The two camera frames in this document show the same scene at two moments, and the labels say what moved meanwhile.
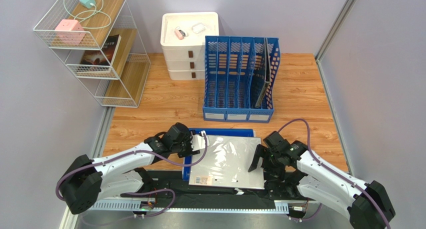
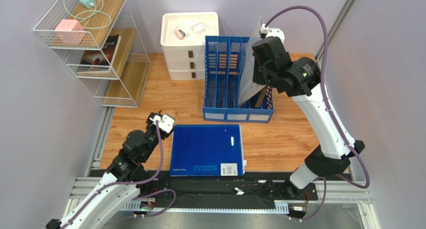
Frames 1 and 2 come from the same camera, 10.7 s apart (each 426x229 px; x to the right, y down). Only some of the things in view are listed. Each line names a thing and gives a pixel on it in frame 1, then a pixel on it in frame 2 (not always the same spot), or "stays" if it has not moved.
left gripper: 189,152 -> 148,121
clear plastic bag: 198,27 stays
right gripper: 266,157 -> 261,76
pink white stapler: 180,33 stays
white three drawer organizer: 182,38 stays
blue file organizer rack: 239,76 stays
